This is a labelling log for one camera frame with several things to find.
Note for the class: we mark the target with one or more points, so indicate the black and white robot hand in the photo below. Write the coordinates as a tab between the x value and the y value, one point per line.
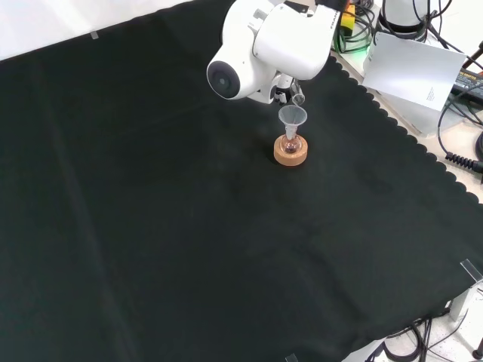
281	88

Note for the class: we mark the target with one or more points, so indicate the clear glass graduated cylinder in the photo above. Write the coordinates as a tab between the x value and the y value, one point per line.
298	96

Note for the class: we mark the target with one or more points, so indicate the clear glass round-bottom flask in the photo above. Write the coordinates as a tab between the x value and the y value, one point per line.
291	145

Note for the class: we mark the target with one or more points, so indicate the clear plastic funnel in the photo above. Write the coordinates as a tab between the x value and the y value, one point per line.
292	116

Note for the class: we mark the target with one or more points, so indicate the white box with barcode label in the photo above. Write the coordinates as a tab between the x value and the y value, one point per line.
370	53

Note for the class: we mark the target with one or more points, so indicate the yellow stop button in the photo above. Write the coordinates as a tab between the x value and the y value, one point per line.
348	19

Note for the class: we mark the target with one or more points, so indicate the black bench cloth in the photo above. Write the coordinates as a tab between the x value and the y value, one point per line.
188	211

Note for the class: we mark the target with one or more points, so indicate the black box with yellow print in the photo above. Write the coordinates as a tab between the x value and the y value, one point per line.
469	81

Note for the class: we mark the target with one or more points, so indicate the clear tape strip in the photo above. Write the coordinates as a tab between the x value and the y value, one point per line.
94	35
291	358
472	269

